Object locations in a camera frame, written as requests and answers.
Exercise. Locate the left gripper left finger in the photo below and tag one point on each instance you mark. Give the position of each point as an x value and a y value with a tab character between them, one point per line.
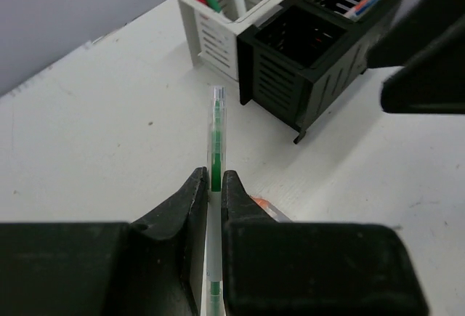
153	266

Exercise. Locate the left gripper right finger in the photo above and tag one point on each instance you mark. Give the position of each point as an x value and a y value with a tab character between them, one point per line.
311	268

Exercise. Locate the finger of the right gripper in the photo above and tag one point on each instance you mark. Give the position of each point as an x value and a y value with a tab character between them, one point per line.
432	82
425	21

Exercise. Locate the orange stubby highlighter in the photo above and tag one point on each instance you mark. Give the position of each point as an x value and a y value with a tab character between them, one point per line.
271	210

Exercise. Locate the green capped marker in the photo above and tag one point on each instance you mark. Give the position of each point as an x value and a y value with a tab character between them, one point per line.
214	4

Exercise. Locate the orange slim highlighter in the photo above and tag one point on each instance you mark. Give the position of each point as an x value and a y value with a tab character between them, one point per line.
349	13

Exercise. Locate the black mesh organizer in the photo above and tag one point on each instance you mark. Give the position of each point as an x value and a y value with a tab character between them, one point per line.
302	57

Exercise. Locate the white mesh organizer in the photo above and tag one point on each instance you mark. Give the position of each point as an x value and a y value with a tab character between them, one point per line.
212	37

